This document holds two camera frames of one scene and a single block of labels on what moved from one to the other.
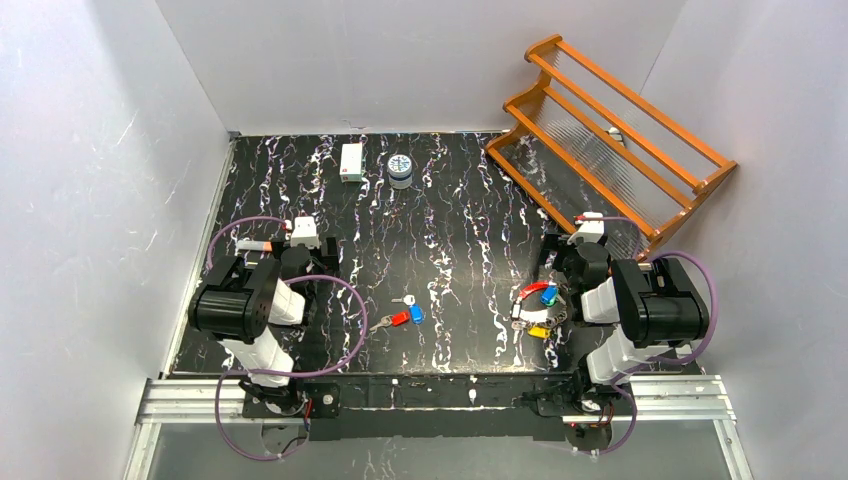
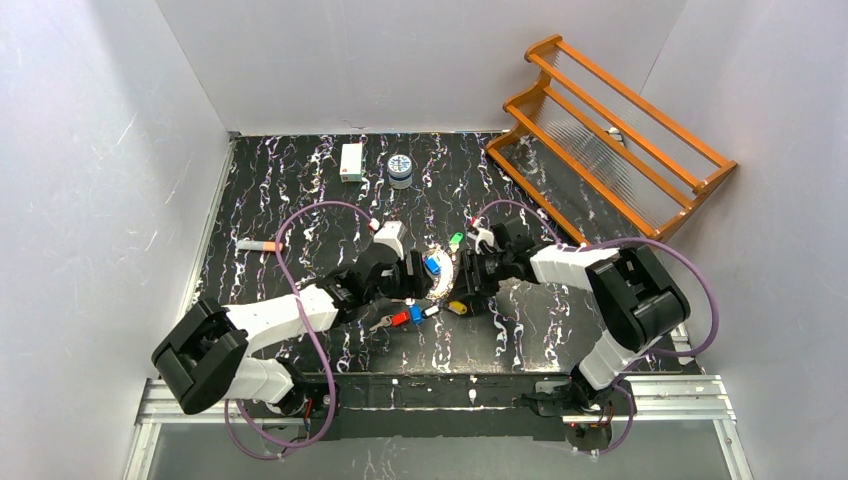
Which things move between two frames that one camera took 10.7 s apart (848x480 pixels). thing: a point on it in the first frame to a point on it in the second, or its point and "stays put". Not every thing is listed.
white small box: [351, 161] stays put
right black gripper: [553, 254] to [468, 273]
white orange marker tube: [254, 245] stays put
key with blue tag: [416, 311] stays put
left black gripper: [327, 250] to [413, 277]
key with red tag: [395, 320] stays put
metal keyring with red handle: [538, 309] to [444, 279]
